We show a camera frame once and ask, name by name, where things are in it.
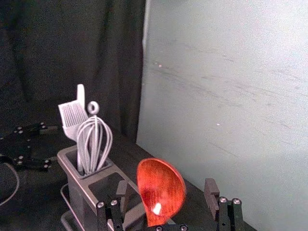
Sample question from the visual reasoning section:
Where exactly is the grey utensil holder rack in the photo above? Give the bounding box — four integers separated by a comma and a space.
56, 144, 150, 231

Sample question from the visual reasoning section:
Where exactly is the grey slotted spatula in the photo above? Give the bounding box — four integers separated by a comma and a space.
57, 84, 90, 145

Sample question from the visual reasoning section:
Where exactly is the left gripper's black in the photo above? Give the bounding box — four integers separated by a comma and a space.
0, 122, 59, 171

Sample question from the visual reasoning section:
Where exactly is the red wooden spoon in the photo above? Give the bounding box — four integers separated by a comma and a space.
136, 157, 187, 228

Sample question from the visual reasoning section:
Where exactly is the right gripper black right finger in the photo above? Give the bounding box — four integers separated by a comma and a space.
204, 178, 244, 231

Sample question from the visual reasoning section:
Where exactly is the pale wall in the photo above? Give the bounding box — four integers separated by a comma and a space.
135, 0, 308, 231

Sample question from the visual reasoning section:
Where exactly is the grey silicone whisk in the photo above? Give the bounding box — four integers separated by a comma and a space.
76, 101, 114, 175

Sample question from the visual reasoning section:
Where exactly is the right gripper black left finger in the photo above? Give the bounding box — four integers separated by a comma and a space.
95, 180, 145, 231

